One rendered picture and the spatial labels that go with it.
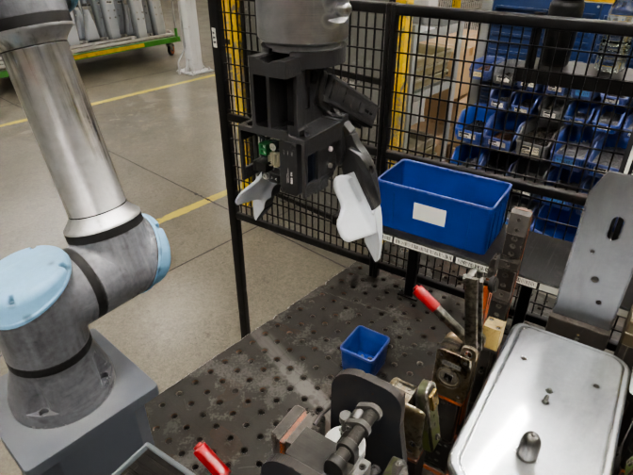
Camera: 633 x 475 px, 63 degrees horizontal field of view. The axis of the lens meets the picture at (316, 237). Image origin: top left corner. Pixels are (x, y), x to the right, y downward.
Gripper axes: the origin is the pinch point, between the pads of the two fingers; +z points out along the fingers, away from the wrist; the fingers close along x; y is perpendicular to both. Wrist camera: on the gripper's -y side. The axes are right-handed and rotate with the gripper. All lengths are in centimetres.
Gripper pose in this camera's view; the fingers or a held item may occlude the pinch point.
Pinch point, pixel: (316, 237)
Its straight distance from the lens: 55.0
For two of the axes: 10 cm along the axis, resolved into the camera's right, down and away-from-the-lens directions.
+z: 0.0, 8.5, 5.2
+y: -5.5, 4.4, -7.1
